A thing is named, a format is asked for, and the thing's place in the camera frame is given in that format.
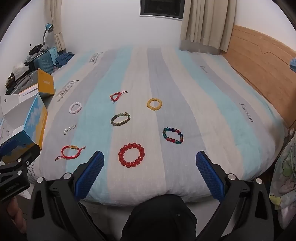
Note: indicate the yellow cardboard box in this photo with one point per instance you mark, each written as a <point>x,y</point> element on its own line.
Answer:
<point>46,83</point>

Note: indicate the blue cloth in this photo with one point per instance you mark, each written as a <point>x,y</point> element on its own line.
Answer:
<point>293,64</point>

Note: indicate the teal suitcase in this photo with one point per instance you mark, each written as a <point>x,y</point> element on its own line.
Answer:
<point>44,61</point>

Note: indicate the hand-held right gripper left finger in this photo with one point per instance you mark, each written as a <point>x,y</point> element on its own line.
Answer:
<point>90,176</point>

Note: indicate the grey cloth pile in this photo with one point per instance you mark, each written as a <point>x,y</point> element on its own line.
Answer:
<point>37,49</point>

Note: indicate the blue clothes pile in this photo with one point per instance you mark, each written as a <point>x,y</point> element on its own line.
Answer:
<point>63,59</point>

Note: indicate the teal desk lamp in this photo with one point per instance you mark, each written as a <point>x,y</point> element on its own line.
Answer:
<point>49,27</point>

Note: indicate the blue and yellow box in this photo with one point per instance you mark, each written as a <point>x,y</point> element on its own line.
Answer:
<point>32,122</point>

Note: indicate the striped bed sheet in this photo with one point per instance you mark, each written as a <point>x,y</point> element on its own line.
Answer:
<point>143,76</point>

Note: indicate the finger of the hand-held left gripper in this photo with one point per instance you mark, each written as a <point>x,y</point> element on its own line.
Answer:
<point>26,153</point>
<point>5,149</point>

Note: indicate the dark window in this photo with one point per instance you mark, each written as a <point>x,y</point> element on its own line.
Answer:
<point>161,7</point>

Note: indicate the beige curtain with grey hem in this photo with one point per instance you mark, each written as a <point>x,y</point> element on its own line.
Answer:
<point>203,20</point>

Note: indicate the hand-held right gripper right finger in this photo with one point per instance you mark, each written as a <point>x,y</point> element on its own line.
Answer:
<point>209,176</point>

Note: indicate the person's left hand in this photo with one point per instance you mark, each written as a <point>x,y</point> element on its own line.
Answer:
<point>17,215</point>

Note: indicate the person's dark trousers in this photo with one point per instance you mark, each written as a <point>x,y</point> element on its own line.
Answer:
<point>159,220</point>

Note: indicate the grey suitcase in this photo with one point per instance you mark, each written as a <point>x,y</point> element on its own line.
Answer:
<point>25,80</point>

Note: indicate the wooden headboard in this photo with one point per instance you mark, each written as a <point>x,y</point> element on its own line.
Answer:
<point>266,69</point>

